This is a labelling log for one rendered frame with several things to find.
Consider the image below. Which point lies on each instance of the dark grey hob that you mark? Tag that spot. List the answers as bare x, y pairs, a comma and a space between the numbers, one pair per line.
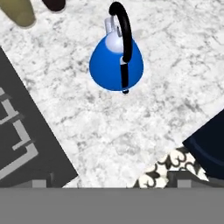
26, 116

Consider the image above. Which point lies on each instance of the dark navy cupboard front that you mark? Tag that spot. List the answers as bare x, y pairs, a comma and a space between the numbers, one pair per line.
208, 145

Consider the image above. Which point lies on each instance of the dark brown rounded object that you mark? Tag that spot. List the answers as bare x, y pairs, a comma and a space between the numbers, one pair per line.
54, 4

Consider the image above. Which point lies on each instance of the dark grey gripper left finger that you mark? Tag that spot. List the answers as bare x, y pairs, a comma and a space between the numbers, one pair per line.
39, 184

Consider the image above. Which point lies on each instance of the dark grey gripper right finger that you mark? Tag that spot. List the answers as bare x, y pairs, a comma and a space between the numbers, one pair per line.
184, 184

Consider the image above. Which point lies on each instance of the olive green rounded object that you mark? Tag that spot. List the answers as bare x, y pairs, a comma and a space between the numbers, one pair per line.
17, 11

